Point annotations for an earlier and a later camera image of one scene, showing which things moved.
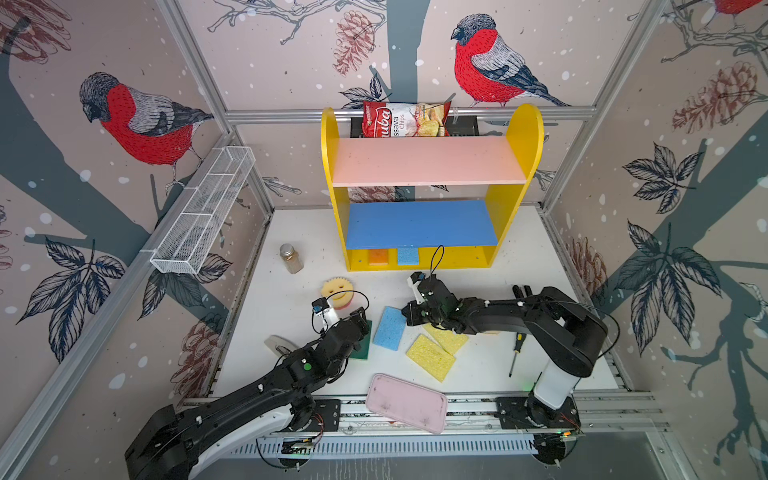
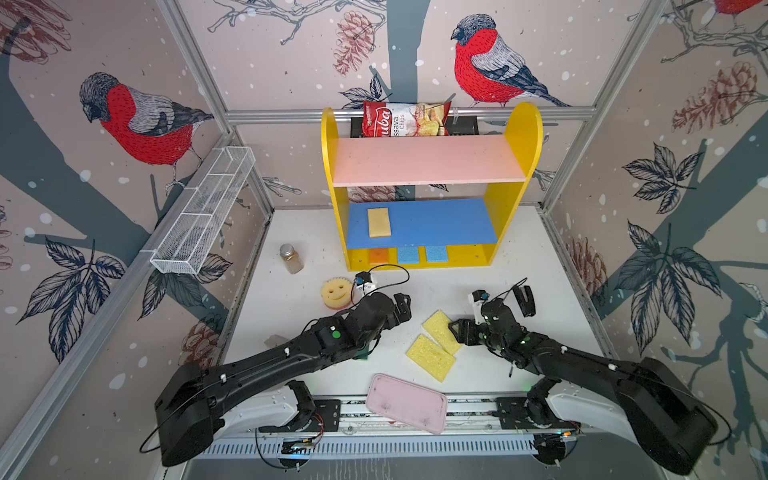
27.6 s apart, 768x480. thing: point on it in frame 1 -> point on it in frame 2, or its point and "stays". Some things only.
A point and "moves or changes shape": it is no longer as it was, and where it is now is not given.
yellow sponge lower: [431, 357] stays
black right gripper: [411, 314] -> [463, 325]
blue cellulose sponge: [408, 256] stays
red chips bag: [396, 120] stays
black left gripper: [357, 319] -> [397, 317]
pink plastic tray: [408, 403] stays
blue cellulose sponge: [389, 329] moves or changes shape
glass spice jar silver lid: [293, 261] stays
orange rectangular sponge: [378, 257] stays
